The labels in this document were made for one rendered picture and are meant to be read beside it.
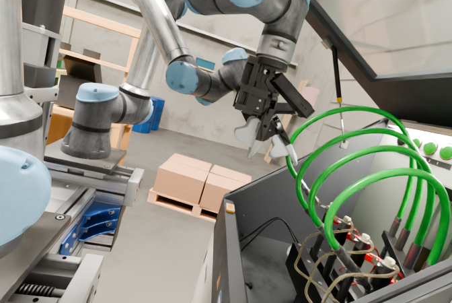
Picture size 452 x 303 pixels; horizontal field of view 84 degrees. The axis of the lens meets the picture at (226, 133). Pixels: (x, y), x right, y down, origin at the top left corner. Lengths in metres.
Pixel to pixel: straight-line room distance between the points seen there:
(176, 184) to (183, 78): 2.25
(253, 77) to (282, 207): 0.70
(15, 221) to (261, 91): 0.41
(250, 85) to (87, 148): 0.58
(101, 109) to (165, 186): 2.04
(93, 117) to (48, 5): 0.34
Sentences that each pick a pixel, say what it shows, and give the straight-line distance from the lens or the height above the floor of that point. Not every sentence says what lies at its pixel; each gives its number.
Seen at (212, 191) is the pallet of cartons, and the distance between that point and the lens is 2.74.
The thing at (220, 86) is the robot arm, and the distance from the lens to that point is 0.74.
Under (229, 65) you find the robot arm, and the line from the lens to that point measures 0.73.
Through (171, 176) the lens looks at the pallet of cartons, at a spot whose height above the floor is 0.36.
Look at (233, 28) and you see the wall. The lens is 7.12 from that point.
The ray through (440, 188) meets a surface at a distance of 0.60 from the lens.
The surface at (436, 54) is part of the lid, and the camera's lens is 0.84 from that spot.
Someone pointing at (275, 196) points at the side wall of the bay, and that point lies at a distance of 1.09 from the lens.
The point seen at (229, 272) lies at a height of 0.95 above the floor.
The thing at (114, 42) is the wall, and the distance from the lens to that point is 7.14.
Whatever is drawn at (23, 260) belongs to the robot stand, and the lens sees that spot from 0.51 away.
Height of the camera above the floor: 1.36
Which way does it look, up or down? 9 degrees down
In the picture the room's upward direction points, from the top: 17 degrees clockwise
